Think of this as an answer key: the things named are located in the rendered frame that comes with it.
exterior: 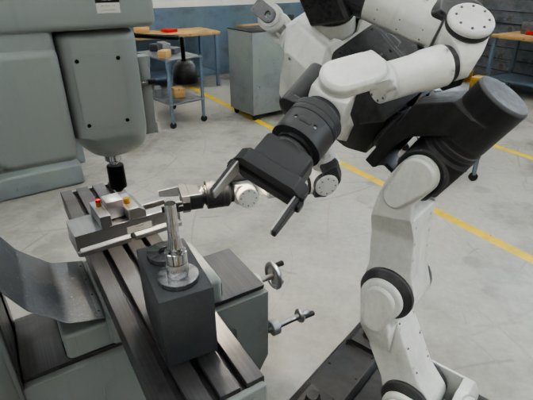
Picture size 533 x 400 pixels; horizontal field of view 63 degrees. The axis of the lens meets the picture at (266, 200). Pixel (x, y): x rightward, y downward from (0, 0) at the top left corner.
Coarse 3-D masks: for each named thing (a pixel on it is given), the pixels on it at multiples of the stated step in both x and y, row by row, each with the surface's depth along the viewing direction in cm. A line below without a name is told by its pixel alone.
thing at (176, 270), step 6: (186, 258) 93; (168, 264) 92; (174, 264) 91; (180, 264) 92; (186, 264) 93; (168, 270) 92; (174, 270) 92; (180, 270) 92; (186, 270) 94; (168, 276) 94; (174, 276) 93; (180, 276) 93; (186, 276) 94
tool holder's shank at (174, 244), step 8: (168, 208) 86; (176, 208) 88; (168, 216) 87; (176, 216) 88; (168, 224) 88; (176, 224) 89; (168, 232) 89; (176, 232) 89; (168, 240) 90; (176, 240) 90; (168, 248) 91; (176, 248) 90
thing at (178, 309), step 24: (144, 264) 100; (192, 264) 98; (144, 288) 106; (168, 288) 92; (192, 288) 93; (168, 312) 91; (192, 312) 94; (168, 336) 93; (192, 336) 96; (216, 336) 100; (168, 360) 96
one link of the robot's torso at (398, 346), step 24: (384, 288) 107; (360, 312) 115; (384, 312) 109; (384, 336) 113; (408, 336) 117; (384, 360) 121; (408, 360) 116; (384, 384) 124; (408, 384) 118; (432, 384) 120
